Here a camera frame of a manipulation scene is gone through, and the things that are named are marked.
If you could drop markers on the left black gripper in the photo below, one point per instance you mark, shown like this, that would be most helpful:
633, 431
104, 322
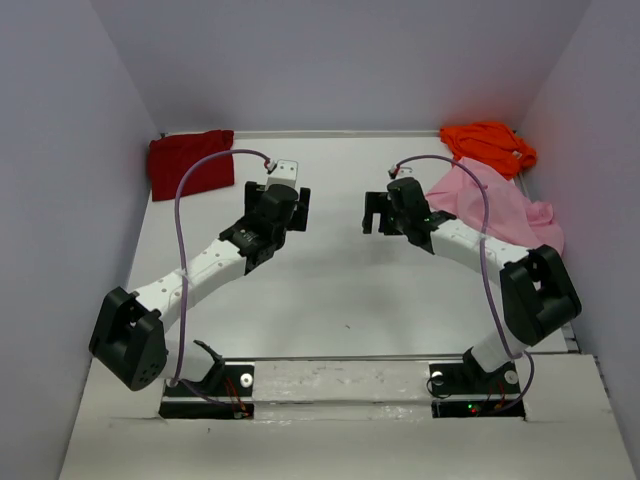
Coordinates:
300, 211

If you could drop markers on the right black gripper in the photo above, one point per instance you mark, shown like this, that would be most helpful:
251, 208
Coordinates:
376, 203

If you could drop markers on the pink t shirt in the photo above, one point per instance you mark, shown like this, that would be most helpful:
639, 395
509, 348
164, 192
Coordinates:
513, 218

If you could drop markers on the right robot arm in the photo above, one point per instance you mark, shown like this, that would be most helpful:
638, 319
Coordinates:
538, 296

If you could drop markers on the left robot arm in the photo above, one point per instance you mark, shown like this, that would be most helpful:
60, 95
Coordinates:
129, 334

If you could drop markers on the dark red folded t shirt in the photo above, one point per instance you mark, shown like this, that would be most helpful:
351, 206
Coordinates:
170, 157

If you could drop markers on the orange t shirt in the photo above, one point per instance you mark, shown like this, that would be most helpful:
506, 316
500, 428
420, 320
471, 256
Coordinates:
491, 143

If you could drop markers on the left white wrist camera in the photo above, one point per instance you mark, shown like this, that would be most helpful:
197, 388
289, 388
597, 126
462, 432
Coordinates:
282, 172

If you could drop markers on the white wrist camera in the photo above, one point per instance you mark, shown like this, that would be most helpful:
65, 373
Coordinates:
399, 172
282, 172

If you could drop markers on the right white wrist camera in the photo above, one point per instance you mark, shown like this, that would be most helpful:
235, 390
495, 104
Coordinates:
399, 172

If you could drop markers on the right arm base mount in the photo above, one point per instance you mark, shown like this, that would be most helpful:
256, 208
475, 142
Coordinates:
462, 390

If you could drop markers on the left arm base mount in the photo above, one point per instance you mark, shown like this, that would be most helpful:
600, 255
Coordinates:
224, 393

